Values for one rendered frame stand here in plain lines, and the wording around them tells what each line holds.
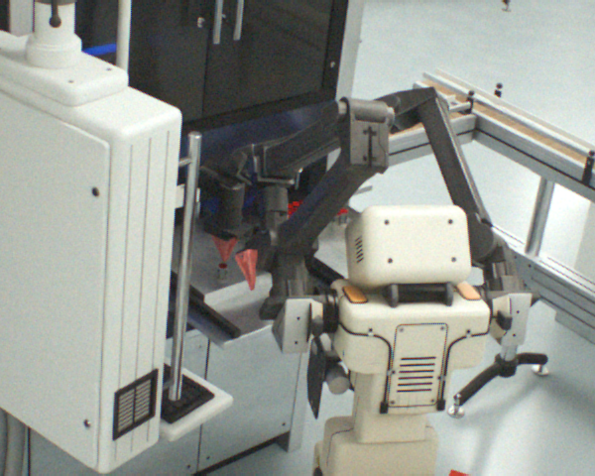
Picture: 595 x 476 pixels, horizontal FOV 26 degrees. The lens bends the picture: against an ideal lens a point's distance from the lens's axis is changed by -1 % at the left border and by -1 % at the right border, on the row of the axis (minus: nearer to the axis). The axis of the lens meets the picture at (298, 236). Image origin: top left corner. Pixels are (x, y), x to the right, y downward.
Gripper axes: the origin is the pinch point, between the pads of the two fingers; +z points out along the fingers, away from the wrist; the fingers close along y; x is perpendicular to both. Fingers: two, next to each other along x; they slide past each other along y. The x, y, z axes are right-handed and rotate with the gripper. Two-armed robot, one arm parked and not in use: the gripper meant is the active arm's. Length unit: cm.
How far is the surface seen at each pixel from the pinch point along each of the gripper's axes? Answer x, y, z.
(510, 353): -127, -31, 78
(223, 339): 18.8, -14.1, 7.4
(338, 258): -29.8, -14.0, 7.2
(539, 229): -127, -32, 31
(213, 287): 3.0, 0.5, 7.1
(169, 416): 41.8, -17.5, 13.6
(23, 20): 36, 31, -59
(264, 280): -5.8, -7.8, 5.6
